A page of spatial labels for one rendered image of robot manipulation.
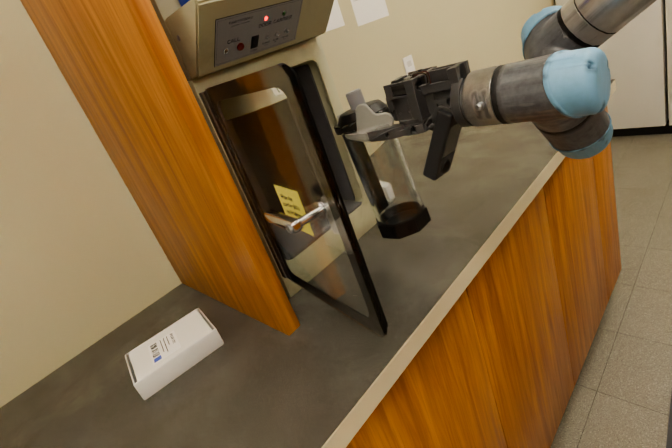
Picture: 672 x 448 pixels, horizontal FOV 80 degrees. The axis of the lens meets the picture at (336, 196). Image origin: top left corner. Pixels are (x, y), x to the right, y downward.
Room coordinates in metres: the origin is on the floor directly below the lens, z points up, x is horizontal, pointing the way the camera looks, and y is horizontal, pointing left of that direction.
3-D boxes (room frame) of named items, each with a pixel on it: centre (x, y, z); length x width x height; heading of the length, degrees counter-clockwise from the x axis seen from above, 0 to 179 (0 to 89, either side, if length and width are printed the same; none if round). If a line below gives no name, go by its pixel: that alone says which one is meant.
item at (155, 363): (0.67, 0.40, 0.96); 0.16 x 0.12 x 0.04; 120
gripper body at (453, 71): (0.58, -0.18, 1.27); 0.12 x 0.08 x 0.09; 39
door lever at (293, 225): (0.51, 0.06, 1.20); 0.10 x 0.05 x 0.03; 29
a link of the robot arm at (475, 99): (0.51, -0.23, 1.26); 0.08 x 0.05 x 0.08; 129
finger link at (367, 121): (0.63, -0.08, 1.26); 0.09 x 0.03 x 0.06; 63
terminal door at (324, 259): (0.59, 0.07, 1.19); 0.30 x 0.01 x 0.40; 29
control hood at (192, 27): (0.79, 0.00, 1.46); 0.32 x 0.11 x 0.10; 129
